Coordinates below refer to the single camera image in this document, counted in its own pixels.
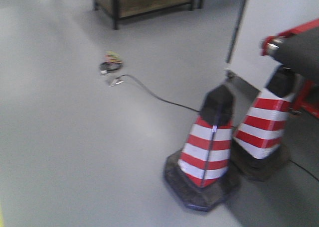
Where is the red white cone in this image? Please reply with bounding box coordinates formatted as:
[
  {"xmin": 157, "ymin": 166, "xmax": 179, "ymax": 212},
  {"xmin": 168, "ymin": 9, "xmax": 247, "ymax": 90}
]
[
  {"xmin": 231, "ymin": 66, "xmax": 296, "ymax": 181},
  {"xmin": 163, "ymin": 85, "xmax": 241, "ymax": 212}
]

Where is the black floor cable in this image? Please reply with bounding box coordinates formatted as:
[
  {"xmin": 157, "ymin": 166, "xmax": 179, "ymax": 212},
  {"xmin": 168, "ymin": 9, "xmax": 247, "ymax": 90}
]
[{"xmin": 109, "ymin": 74, "xmax": 319, "ymax": 183}]

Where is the left red white cone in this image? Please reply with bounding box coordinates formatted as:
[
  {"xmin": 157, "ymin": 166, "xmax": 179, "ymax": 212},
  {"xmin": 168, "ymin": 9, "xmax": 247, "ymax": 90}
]
[{"xmin": 163, "ymin": 85, "xmax": 241, "ymax": 212}]

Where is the right red white cone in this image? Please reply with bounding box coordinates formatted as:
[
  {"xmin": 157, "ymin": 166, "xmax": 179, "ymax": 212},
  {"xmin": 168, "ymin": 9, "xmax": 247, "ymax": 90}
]
[{"xmin": 231, "ymin": 66, "xmax": 296, "ymax": 181}]

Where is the wooden metal-framed cabinet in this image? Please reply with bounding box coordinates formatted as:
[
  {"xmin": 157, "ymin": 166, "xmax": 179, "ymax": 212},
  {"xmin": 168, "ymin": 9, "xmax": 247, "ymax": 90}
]
[{"xmin": 93, "ymin": 0, "xmax": 203, "ymax": 30}]

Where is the round floor socket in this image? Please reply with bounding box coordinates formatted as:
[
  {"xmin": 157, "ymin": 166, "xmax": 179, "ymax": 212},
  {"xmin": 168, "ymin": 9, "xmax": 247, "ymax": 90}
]
[{"xmin": 99, "ymin": 51, "xmax": 124, "ymax": 75}]

